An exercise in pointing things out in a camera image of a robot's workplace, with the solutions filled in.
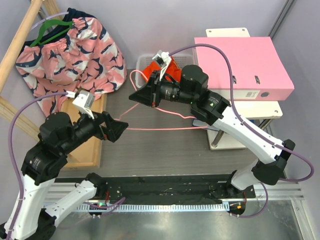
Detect green hanger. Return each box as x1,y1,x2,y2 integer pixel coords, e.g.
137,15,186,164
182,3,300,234
29,19,76,48

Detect aluminium slotted rail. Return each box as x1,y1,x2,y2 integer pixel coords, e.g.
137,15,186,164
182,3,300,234
47,181,305,213

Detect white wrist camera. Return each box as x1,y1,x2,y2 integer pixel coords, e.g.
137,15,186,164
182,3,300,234
152,50,172,81
66,90,95,119

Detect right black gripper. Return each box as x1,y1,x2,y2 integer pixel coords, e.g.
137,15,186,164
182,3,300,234
130,69,197,108

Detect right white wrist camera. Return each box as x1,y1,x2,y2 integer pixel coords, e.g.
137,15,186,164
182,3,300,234
152,50,172,81

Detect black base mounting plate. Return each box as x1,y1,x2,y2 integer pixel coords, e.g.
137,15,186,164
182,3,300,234
57,173,256,205

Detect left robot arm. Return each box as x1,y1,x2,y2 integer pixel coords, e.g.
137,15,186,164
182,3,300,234
0,111,129,240

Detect pink patterned shorts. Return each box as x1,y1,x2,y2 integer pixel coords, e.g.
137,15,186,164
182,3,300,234
15,8,127,99

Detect white perforated basket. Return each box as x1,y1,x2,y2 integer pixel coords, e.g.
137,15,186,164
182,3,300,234
135,53,194,88

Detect pink ring binder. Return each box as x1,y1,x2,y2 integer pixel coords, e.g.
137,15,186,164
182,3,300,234
193,37,295,101

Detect white small shelf stand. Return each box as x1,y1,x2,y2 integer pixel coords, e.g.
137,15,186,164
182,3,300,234
205,27,283,151

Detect wooden clothes rack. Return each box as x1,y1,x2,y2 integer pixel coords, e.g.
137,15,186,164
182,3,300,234
0,0,102,170

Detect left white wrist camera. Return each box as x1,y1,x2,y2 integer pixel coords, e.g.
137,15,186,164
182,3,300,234
66,90,95,119

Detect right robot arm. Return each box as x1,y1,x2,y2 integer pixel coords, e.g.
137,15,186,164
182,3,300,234
128,64,295,198

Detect blue book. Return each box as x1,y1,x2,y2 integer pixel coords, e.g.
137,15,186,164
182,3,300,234
192,119,214,130

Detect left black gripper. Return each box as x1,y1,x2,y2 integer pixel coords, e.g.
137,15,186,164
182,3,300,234
62,104,129,153

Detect pink wire hanger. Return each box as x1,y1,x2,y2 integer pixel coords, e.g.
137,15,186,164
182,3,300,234
116,69,209,132

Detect orange shorts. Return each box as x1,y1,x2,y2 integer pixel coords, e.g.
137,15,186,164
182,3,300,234
142,56,182,82

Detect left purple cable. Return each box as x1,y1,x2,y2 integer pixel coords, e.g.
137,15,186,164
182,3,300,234
4,91,70,240

